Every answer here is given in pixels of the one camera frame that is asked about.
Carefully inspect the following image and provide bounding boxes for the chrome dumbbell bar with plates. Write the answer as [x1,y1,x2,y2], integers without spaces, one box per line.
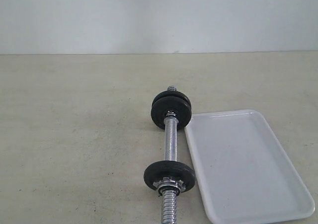
[144,85,196,224]

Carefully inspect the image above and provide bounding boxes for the black weight plate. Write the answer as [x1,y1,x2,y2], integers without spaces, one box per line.
[152,90,192,107]

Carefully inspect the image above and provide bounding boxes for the white rectangular plastic tray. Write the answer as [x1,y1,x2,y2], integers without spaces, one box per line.
[185,109,315,224]

